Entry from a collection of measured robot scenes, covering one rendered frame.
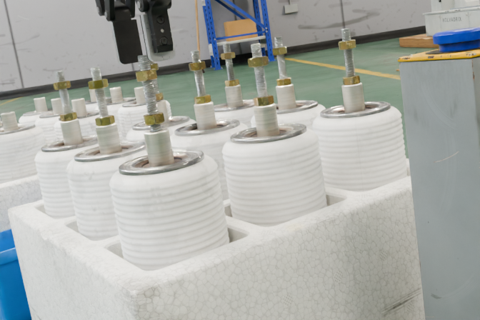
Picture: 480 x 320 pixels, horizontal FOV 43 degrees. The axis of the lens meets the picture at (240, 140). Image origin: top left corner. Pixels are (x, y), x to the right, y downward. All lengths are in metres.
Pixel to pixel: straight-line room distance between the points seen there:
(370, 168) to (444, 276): 0.15
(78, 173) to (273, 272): 0.22
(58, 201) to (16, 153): 0.29
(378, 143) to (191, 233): 0.23
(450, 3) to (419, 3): 2.29
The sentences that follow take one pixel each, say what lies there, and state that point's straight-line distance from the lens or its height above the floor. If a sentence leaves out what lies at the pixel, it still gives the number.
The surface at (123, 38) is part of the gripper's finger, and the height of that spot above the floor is 0.36.
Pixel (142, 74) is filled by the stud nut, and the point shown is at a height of 0.33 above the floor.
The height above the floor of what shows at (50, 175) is 0.23.
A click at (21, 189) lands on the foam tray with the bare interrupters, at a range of 0.99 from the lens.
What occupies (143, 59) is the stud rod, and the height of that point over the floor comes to 0.34.
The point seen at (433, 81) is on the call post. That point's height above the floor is 0.29.
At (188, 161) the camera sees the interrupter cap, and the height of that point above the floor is 0.25.
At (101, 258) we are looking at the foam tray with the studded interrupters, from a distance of 0.55.
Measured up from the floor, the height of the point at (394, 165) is 0.19.
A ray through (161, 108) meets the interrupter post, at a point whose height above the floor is 0.27.
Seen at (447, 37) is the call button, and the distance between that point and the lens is 0.50.
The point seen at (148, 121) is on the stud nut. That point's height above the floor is 0.29.
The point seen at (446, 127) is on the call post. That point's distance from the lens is 0.50.
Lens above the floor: 0.36
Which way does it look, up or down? 10 degrees down
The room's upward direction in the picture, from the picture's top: 9 degrees counter-clockwise
